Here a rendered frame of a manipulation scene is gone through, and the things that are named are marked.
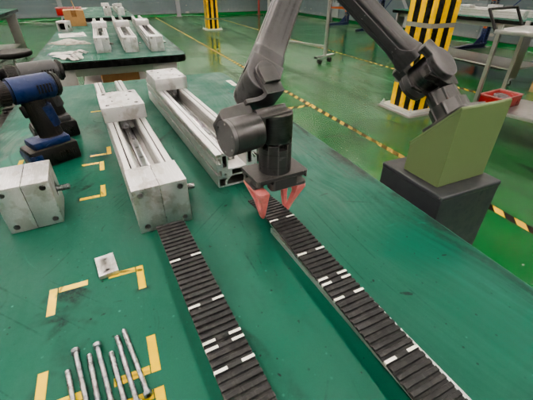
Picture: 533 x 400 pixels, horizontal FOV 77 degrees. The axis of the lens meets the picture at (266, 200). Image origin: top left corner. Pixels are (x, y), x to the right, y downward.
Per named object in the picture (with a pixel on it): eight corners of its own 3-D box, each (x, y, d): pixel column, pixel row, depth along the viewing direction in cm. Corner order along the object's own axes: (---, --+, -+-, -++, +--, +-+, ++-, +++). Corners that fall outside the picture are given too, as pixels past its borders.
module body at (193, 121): (257, 178, 81) (256, 146, 77) (218, 188, 77) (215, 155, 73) (174, 95, 141) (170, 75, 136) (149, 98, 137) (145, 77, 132)
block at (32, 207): (78, 218, 68) (62, 177, 62) (11, 234, 63) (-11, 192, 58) (76, 194, 75) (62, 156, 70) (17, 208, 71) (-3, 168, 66)
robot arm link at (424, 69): (461, 89, 78) (441, 101, 82) (442, 52, 80) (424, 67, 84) (438, 90, 73) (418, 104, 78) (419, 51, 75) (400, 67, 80)
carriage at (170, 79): (189, 95, 121) (186, 75, 117) (158, 99, 116) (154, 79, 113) (177, 85, 133) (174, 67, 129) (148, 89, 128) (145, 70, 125)
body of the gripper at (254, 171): (241, 175, 61) (239, 137, 57) (289, 163, 65) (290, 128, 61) (257, 192, 56) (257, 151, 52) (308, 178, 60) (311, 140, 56)
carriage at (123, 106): (149, 126, 95) (143, 102, 91) (107, 133, 91) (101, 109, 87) (139, 110, 107) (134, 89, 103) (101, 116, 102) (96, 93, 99)
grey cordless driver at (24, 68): (85, 134, 105) (62, 59, 93) (12, 151, 94) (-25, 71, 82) (78, 127, 110) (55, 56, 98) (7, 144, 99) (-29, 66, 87)
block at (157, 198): (204, 216, 68) (198, 175, 63) (141, 233, 63) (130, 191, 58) (191, 195, 75) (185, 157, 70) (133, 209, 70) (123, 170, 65)
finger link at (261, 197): (243, 211, 66) (242, 169, 60) (275, 201, 68) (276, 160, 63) (259, 230, 61) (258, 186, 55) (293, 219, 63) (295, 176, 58)
